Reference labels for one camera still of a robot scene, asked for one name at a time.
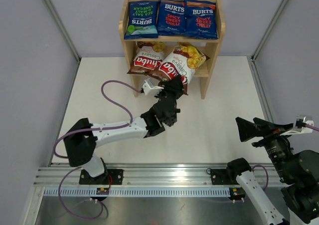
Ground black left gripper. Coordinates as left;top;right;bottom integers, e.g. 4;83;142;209
153;75;183;102

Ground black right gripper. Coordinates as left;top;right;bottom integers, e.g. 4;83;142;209
236;116;296;181

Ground brown Chuba cassava chips bag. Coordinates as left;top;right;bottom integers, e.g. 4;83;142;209
128;41;165;75

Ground blue Burts spicy chilli bag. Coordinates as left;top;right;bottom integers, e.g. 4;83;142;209
157;0;186;36

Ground blue Burts sea salt bag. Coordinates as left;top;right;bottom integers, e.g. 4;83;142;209
124;0;160;39

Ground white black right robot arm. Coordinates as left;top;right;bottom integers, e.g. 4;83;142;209
226;115;319;225

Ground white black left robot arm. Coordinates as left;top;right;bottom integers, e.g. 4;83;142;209
63;75;184;184

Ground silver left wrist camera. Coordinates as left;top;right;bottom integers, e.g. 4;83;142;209
142;78;163;97

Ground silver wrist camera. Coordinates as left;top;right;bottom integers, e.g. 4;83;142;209
142;78;163;97
281;115;314;136

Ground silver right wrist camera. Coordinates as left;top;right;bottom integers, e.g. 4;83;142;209
281;115;314;136

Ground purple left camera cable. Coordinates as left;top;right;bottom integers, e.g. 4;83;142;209
53;79;145;159

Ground grey aluminium frame post right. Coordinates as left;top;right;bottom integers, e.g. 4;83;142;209
251;0;290;62

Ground grey aluminium frame post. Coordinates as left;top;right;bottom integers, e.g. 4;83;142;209
251;0;290;62
42;0;81;65

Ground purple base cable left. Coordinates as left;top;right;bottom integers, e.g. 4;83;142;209
58;166;109;221

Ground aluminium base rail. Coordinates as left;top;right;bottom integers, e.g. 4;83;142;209
33;163;304;198

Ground grey aluminium frame post left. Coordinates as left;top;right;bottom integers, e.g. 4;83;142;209
42;0;81;65

